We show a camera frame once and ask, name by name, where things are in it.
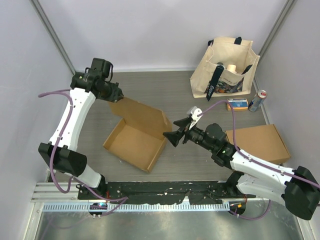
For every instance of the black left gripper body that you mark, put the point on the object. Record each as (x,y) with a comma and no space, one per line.
(111,92)

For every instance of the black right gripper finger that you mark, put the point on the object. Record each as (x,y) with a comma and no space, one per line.
(174,137)
(183,123)

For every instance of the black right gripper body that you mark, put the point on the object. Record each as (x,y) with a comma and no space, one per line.
(197,135)

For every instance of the spare cardboard sheet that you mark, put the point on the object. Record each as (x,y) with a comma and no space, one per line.
(138,137)

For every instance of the brown cardboard box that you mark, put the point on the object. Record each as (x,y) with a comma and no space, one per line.
(264,142)

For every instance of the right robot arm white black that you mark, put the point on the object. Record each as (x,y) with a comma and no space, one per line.
(296,189)

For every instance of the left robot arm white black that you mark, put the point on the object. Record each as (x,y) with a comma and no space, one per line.
(60,152)

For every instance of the orange blue small box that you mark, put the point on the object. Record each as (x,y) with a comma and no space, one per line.
(238,104)

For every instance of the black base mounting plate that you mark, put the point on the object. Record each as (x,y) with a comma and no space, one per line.
(170,192)

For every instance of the silver blue energy drink can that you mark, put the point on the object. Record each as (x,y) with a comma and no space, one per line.
(258,99)

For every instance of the beige canvas tote bag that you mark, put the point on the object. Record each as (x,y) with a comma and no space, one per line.
(211,77)

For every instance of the beige paper roll in bag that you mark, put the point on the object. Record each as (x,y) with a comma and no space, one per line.
(232,68)

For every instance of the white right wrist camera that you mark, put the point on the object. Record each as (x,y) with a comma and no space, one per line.
(196,114)

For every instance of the slotted aluminium cable duct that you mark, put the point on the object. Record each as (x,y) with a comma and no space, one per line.
(95,207)

